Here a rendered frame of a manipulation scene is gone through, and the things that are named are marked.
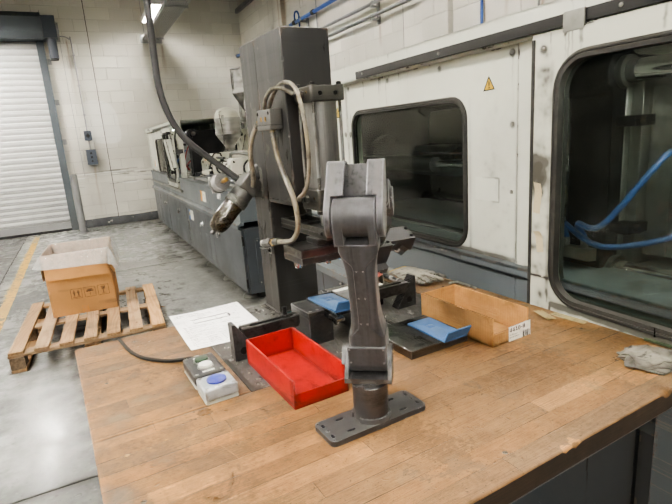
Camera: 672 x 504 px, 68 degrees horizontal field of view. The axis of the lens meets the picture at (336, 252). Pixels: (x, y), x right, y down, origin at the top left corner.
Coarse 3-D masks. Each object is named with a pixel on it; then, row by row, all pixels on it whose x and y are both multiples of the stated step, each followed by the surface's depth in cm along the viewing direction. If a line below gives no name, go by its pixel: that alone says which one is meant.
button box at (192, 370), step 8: (152, 360) 120; (160, 360) 119; (168, 360) 119; (176, 360) 119; (184, 360) 113; (192, 360) 113; (216, 360) 112; (184, 368) 113; (192, 368) 109; (200, 368) 108; (208, 368) 108; (216, 368) 108; (224, 368) 108; (192, 376) 106; (200, 376) 105
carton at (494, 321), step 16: (448, 288) 139; (464, 288) 136; (432, 304) 131; (448, 304) 126; (464, 304) 137; (480, 304) 132; (496, 304) 127; (512, 304) 123; (448, 320) 127; (464, 320) 122; (480, 320) 117; (496, 320) 128; (512, 320) 124; (528, 320) 120; (480, 336) 118; (496, 336) 115; (512, 336) 118
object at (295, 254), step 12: (300, 216) 142; (312, 216) 139; (288, 228) 137; (312, 228) 124; (312, 240) 123; (324, 240) 122; (288, 252) 123; (300, 252) 117; (312, 252) 119; (324, 252) 120; (336, 252) 122; (300, 264) 118
